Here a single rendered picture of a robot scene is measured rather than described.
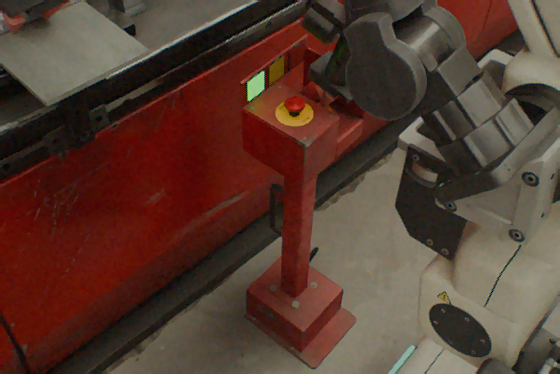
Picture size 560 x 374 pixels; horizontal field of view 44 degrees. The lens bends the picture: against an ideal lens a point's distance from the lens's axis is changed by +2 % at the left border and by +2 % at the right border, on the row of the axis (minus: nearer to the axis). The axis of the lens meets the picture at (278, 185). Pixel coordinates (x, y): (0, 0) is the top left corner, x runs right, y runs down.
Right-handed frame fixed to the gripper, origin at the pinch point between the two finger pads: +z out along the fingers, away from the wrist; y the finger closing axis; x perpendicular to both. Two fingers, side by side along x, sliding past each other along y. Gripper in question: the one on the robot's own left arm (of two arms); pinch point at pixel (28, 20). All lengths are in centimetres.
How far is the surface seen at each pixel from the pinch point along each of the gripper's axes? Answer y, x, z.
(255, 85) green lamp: -31.4, 24.9, 9.2
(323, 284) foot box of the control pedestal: -46, 66, 66
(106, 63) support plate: -3.1, 14.3, -5.9
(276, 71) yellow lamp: -37.6, 24.6, 9.8
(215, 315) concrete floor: -23, 55, 85
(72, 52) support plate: -1.0, 9.3, -3.4
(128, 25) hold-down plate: -18.8, 2.7, 10.6
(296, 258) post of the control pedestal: -37, 56, 51
